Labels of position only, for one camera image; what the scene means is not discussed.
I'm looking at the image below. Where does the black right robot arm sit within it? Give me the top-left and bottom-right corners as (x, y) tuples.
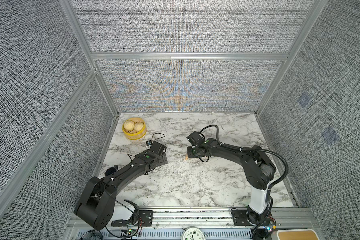
(187, 136), (285, 225)

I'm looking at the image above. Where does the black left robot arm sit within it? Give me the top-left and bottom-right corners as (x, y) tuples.
(74, 150), (168, 231)

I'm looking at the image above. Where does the right steamed bun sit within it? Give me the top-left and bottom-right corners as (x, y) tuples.
(134, 122), (145, 132)

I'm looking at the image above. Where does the steamed bun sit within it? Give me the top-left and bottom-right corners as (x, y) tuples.
(123, 120), (135, 132)
(134, 122), (145, 132)

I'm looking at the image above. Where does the yellow rimmed bamboo steamer basket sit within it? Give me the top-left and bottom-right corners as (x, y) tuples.
(122, 117), (147, 140)

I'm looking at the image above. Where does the left steamed bun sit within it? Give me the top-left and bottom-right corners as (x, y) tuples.
(123, 120), (135, 132)

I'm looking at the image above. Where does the dark blue mug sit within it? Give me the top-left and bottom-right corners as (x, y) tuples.
(105, 165), (119, 176)

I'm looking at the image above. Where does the white analog clock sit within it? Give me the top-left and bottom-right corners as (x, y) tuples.
(181, 227), (206, 240)

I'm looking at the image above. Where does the black fan grille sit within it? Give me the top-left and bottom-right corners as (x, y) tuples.
(79, 230), (104, 240)

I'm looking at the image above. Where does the wood topped white box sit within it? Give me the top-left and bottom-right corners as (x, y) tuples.
(271, 229), (319, 240)

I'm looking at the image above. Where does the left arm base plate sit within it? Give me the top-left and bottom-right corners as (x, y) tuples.
(111, 210), (154, 227)

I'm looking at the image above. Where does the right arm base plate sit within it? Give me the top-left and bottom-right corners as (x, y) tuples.
(230, 208), (276, 227)

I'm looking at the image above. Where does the black corrugated cable conduit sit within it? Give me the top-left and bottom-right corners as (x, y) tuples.
(199, 124), (289, 238)

